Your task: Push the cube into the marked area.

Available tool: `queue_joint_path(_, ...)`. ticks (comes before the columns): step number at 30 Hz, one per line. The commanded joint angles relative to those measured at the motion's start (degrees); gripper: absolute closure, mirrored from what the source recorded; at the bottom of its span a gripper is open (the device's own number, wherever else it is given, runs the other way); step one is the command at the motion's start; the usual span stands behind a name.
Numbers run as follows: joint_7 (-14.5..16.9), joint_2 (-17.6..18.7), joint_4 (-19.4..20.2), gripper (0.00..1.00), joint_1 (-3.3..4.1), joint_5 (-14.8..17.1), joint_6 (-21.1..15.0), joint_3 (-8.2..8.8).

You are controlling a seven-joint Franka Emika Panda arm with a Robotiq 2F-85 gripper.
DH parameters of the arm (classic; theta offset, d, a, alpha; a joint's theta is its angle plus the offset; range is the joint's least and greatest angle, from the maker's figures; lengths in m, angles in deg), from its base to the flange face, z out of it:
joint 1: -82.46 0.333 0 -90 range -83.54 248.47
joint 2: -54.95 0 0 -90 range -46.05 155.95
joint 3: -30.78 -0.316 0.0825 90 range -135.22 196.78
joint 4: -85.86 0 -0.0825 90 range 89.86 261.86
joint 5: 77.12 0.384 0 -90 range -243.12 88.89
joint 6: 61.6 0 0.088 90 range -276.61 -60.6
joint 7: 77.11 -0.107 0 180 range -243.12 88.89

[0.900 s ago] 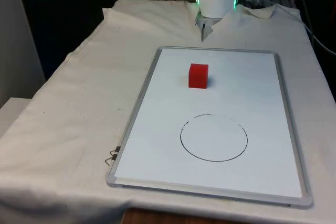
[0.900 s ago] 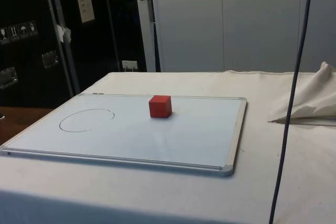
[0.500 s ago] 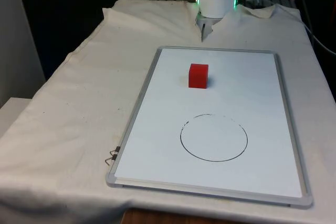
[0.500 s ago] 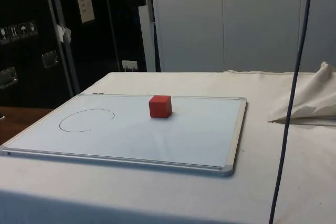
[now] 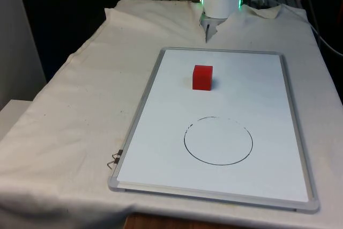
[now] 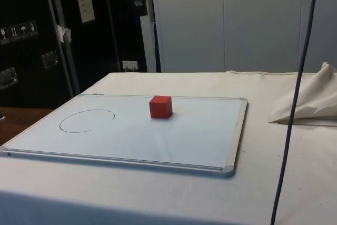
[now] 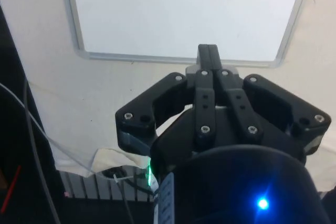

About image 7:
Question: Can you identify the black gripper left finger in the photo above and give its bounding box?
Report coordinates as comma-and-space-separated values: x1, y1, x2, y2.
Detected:
114, 44, 218, 154

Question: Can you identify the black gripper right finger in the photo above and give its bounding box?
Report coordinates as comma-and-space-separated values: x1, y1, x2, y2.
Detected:
208, 44, 332, 157

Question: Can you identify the flat whiteboard with silver frame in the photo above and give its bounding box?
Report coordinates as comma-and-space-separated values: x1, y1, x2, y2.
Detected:
59, 0, 313, 69

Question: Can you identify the white cable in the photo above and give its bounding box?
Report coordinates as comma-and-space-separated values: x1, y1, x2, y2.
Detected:
0, 82, 91, 171

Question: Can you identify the grey cable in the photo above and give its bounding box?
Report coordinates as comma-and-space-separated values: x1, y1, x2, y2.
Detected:
23, 78, 61, 224

